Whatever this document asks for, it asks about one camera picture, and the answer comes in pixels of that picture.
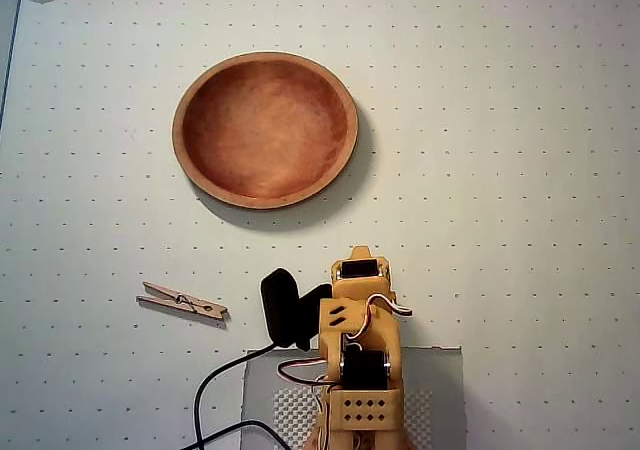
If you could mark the grey base plate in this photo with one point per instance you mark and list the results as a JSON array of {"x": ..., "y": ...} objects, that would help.
[{"x": 260, "y": 400}]

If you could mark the brown wooden bowl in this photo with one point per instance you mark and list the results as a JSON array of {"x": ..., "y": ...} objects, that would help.
[{"x": 265, "y": 130}]

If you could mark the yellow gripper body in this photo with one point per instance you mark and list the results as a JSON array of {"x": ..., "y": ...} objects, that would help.
[{"x": 361, "y": 287}]

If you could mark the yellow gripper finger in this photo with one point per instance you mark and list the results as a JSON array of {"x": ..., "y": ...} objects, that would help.
[{"x": 361, "y": 252}]

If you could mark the wooden clothespin with metal spring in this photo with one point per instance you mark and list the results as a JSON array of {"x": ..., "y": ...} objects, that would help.
[{"x": 205, "y": 309}]

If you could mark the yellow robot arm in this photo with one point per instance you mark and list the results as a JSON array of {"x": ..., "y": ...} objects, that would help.
[{"x": 367, "y": 410}]

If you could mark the white textured anti-slip mat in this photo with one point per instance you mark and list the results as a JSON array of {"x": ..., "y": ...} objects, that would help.
[{"x": 292, "y": 410}]

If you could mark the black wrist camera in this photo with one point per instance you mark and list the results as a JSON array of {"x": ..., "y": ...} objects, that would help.
[{"x": 277, "y": 305}]

